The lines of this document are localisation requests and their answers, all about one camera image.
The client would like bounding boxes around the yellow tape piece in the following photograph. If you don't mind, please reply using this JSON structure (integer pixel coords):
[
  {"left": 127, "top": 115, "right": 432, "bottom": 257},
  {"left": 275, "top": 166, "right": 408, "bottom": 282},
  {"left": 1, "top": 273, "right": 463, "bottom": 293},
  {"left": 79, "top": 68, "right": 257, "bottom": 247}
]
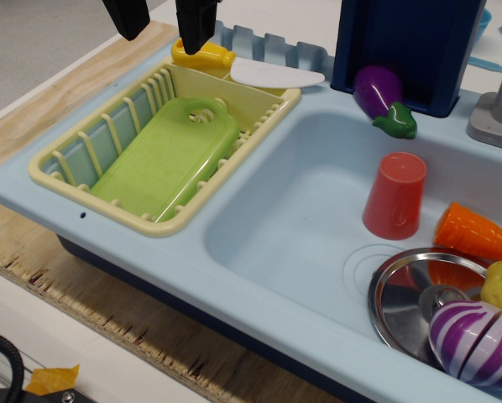
[{"left": 25, "top": 364, "right": 80, "bottom": 396}]

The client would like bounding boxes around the light blue plastic spoon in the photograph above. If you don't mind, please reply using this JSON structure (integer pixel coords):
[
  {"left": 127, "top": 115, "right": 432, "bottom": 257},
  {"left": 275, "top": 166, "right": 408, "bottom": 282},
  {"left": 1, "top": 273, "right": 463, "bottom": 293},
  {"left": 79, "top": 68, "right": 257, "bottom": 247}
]
[{"left": 474, "top": 8, "right": 493, "bottom": 44}]

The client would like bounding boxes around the black cable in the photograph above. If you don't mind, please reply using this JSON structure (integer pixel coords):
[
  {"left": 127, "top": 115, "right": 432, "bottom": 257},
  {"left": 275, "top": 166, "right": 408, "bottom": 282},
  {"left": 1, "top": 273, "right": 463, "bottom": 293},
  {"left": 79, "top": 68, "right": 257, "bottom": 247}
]
[{"left": 0, "top": 331, "right": 26, "bottom": 403}]

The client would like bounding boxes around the purple striped toy onion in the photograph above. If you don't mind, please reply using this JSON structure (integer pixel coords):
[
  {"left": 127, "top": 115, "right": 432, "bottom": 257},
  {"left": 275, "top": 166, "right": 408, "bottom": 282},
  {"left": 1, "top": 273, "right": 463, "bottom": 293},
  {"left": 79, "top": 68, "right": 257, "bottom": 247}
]
[{"left": 429, "top": 301, "right": 502, "bottom": 390}]

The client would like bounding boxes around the light blue toy sink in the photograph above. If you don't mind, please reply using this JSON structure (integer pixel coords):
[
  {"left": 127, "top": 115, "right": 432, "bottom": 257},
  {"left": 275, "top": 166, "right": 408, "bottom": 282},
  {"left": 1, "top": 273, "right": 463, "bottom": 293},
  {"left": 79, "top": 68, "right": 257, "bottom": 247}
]
[{"left": 0, "top": 34, "right": 502, "bottom": 402}]

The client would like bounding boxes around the black bracket with screw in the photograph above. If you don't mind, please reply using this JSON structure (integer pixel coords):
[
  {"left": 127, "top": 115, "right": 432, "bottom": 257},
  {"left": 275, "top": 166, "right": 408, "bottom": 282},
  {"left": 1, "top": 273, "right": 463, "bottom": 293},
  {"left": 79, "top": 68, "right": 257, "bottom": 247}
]
[{"left": 0, "top": 389, "right": 93, "bottom": 403}]

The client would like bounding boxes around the light blue plastic utensil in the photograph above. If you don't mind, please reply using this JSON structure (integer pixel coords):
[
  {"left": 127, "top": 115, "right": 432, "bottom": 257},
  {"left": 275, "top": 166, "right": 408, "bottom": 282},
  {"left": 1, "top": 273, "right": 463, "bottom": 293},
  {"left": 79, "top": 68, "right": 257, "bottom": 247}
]
[{"left": 468, "top": 25, "right": 502, "bottom": 73}]

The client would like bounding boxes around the orange toy carrot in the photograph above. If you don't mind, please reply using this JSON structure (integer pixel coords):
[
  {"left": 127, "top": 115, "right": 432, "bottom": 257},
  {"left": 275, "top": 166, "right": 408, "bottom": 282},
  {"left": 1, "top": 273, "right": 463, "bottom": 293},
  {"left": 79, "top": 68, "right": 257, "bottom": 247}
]
[{"left": 433, "top": 202, "right": 502, "bottom": 260}]

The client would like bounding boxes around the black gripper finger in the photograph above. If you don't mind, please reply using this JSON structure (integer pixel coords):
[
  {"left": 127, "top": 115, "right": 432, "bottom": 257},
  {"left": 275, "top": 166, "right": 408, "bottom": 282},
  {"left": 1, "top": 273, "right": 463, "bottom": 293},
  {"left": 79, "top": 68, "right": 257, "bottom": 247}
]
[
  {"left": 175, "top": 0, "right": 220, "bottom": 55},
  {"left": 102, "top": 0, "right": 150, "bottom": 41}
]

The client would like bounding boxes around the red plastic cup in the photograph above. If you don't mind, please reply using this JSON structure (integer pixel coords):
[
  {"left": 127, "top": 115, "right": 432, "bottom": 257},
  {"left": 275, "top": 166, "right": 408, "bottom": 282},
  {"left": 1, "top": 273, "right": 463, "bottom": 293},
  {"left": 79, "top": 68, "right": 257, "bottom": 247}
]
[{"left": 362, "top": 152, "right": 427, "bottom": 240}]

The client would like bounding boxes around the cream plastic dish rack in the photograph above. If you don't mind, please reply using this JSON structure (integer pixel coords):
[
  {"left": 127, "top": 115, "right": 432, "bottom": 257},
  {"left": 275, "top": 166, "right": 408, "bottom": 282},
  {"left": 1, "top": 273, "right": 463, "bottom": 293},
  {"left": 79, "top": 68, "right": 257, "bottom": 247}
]
[{"left": 29, "top": 59, "right": 301, "bottom": 237}]

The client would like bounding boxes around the silver metal pot lid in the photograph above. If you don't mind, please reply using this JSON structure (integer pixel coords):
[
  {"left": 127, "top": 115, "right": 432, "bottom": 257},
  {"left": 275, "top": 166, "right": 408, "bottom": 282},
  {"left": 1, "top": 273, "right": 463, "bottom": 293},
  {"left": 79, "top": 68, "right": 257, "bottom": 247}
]
[{"left": 368, "top": 248, "right": 489, "bottom": 369}]

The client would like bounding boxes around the yellow handled white toy knife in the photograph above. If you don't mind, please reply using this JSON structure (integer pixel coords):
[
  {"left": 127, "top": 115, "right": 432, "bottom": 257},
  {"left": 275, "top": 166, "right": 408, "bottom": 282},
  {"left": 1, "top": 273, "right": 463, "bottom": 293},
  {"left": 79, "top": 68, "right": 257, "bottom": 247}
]
[{"left": 171, "top": 39, "right": 325, "bottom": 89}]

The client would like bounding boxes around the dark blue plastic backsplash box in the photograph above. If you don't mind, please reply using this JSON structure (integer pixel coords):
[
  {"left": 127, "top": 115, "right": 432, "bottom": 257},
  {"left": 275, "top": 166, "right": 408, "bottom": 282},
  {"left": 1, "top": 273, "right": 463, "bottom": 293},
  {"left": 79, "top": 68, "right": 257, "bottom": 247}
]
[{"left": 331, "top": 0, "right": 485, "bottom": 118}]

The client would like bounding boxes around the purple toy eggplant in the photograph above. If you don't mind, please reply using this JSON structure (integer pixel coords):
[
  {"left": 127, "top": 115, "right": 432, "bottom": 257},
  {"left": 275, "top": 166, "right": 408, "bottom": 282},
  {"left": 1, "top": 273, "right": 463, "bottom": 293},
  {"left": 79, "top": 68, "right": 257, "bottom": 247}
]
[{"left": 353, "top": 65, "right": 417, "bottom": 139}]

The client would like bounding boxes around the green plastic cutting board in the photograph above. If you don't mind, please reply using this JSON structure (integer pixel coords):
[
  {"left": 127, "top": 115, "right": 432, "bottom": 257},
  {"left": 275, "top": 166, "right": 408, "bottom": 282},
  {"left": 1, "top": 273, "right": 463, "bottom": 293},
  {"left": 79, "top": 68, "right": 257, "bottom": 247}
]
[{"left": 92, "top": 97, "right": 240, "bottom": 222}]

